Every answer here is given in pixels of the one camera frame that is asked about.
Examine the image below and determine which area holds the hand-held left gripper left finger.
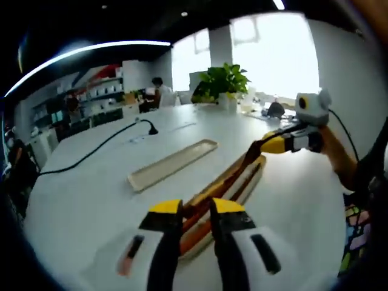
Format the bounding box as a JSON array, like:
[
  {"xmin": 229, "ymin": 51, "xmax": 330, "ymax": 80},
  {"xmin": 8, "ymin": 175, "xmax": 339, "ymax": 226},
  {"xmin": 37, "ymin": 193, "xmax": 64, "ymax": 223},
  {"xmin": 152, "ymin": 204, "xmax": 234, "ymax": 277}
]
[{"xmin": 87, "ymin": 198, "xmax": 185, "ymax": 291}]

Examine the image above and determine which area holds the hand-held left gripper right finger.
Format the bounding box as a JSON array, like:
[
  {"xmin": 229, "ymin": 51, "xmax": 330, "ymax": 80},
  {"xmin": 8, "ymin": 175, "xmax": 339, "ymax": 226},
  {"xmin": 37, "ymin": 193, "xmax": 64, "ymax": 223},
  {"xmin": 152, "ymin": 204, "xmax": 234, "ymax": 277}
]
[{"xmin": 209, "ymin": 196, "xmax": 307, "ymax": 291}]

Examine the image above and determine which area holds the dark brown wooden utensil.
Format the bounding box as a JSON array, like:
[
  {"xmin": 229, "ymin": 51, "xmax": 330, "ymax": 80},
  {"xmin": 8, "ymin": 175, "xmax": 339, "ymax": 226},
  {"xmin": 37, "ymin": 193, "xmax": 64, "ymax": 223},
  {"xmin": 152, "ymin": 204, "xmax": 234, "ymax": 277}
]
[{"xmin": 183, "ymin": 139, "xmax": 269, "ymax": 218}]

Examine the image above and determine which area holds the orange brown wooden utensil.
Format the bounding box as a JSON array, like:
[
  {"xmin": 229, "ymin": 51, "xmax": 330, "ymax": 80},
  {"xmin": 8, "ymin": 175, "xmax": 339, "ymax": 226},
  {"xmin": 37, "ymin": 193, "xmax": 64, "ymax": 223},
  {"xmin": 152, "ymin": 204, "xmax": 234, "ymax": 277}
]
[{"xmin": 180, "ymin": 162, "xmax": 263, "ymax": 255}]

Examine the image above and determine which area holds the beige cutlery case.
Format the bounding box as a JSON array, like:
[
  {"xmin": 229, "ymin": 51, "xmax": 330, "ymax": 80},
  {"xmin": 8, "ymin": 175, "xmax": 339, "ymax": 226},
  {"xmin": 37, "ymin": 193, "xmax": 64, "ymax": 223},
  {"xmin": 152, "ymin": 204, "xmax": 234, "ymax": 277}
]
[{"xmin": 178, "ymin": 153, "xmax": 267, "ymax": 261}]

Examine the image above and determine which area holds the beige cutlery case lid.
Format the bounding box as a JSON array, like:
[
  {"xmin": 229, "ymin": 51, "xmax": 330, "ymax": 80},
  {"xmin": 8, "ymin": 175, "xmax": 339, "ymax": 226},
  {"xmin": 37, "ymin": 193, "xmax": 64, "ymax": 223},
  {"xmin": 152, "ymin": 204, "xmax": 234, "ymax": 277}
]
[{"xmin": 127, "ymin": 138, "xmax": 219, "ymax": 194}]

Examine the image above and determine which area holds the black rounded headset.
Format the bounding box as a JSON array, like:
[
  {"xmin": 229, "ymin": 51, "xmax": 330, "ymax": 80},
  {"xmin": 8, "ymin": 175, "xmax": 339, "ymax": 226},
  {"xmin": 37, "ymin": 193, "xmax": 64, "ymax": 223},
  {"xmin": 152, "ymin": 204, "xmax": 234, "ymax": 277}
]
[{"xmin": 267, "ymin": 102, "xmax": 286, "ymax": 119}]

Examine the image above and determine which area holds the potted green plant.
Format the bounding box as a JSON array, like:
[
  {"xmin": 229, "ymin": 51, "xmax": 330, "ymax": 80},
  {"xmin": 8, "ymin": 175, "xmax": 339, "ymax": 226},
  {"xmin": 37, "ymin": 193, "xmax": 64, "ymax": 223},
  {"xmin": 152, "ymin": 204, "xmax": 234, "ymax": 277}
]
[{"xmin": 193, "ymin": 62, "xmax": 252, "ymax": 110}]

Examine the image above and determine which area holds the person's black patterned shirt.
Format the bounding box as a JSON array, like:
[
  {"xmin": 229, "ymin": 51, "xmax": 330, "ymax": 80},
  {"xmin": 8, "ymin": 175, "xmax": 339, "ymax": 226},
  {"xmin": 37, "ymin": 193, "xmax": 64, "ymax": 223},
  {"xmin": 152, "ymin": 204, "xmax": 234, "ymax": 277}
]
[{"xmin": 338, "ymin": 116, "xmax": 388, "ymax": 276}]

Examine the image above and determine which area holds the white storage shelf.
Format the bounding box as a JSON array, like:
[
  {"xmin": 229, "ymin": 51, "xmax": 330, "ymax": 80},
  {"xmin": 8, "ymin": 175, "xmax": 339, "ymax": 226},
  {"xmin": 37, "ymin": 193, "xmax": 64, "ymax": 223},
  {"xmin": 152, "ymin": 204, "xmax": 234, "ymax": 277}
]
[{"xmin": 30, "ymin": 75, "xmax": 125, "ymax": 128}]

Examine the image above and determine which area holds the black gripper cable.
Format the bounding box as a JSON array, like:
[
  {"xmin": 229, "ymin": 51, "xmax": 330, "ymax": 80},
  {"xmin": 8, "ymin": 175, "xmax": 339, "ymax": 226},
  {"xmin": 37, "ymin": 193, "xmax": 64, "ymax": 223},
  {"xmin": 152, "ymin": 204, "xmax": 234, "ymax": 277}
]
[{"xmin": 329, "ymin": 109, "xmax": 360, "ymax": 163}]

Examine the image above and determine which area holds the black power cable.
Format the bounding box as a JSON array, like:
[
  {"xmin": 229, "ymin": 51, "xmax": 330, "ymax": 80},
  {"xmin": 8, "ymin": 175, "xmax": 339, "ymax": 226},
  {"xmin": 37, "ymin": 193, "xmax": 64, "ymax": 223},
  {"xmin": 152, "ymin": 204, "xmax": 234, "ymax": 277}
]
[{"xmin": 38, "ymin": 118, "xmax": 159, "ymax": 176}]

